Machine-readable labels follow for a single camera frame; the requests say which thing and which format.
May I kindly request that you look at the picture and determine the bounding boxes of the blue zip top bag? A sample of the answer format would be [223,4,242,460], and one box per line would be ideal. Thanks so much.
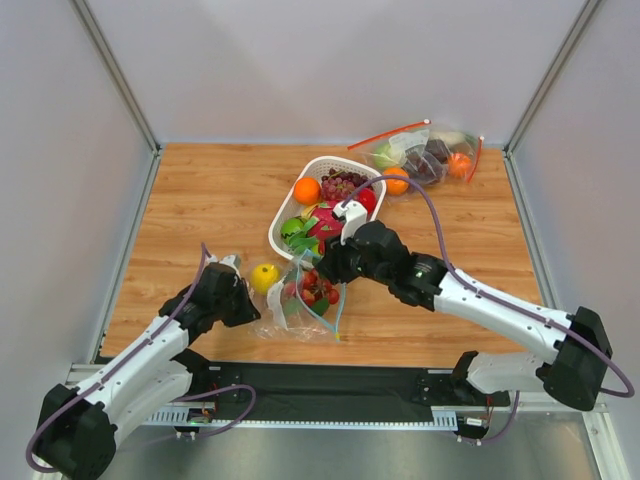
[249,250,346,342]

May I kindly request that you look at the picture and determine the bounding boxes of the pink fake grape bunch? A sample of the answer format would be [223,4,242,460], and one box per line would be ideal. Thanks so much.
[321,186,356,201]

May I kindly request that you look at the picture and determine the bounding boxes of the orange fake orange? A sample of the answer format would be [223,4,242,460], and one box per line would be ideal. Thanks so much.
[293,177,322,206]

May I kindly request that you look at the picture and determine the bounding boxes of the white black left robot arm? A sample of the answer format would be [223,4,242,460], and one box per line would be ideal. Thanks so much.
[25,258,260,479]

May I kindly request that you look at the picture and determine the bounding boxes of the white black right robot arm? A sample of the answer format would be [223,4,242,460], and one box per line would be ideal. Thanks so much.
[316,221,612,411]

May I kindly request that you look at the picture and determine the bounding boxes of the fake lychee bunch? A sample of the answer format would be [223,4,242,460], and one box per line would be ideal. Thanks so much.
[281,269,341,316]

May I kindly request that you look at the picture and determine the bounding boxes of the pink fake dragon fruit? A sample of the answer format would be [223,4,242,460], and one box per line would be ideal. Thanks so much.
[304,201,342,242]

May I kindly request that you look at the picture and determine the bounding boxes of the red fake apple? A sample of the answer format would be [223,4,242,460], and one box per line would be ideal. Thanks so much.
[356,187,377,215]

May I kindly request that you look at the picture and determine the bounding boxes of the green marked fake fruit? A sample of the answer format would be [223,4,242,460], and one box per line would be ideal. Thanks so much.
[280,217,306,249]

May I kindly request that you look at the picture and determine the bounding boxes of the yellow fake bananas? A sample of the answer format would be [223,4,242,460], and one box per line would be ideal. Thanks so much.
[299,202,324,220]

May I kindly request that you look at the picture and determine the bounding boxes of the orange in red bag front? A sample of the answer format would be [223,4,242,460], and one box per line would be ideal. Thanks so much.
[383,167,409,196]

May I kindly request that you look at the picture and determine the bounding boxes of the orange in red bag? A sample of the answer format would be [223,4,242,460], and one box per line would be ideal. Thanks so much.
[383,167,409,196]
[447,152,474,179]

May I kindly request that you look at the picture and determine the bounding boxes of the pale green fake cabbage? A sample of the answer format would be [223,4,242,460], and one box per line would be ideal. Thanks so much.
[373,142,405,171]

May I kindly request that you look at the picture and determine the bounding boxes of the red zip top bag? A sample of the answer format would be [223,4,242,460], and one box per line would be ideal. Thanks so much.
[348,119,484,188]

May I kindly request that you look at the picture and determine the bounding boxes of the orange in red bag back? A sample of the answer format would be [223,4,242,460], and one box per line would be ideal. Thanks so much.
[447,152,474,179]

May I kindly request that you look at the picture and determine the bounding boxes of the dark red grape bunch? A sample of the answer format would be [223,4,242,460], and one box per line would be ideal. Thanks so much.
[321,169,369,190]

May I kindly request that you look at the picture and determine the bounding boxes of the white perforated plastic basket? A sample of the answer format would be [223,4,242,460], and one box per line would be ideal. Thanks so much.
[268,155,388,261]

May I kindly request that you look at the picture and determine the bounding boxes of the bagged dark grapes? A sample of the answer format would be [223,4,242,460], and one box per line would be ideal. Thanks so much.
[403,139,450,187]

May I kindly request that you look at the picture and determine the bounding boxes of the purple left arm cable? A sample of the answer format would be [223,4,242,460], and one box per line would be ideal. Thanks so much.
[24,242,257,472]

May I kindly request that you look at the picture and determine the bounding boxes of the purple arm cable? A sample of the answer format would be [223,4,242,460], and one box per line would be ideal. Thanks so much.
[24,242,257,472]
[341,174,635,446]

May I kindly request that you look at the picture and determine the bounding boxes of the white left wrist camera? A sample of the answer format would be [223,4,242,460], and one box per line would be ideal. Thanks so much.
[206,254,241,274]

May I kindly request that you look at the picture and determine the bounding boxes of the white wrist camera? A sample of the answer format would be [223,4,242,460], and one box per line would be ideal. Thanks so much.
[332,200,368,245]
[206,254,241,274]

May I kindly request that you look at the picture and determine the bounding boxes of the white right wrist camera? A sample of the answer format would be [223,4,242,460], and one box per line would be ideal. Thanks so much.
[332,200,368,245]

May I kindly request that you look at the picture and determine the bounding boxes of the white slotted cable duct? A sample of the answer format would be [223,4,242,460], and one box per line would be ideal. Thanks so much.
[79,404,461,432]

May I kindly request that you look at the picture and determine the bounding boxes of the aluminium frame rail right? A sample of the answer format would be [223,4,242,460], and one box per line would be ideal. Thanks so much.
[504,1,605,309]

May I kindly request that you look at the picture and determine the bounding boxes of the aluminium frame rail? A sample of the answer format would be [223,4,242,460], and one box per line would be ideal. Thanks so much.
[504,1,605,309]
[69,0,163,296]

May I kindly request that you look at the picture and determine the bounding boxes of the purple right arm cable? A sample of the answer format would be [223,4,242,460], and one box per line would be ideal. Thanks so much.
[341,174,635,446]

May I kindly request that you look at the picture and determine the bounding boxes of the aluminium frame rail left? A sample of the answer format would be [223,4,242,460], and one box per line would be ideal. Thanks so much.
[69,0,163,296]

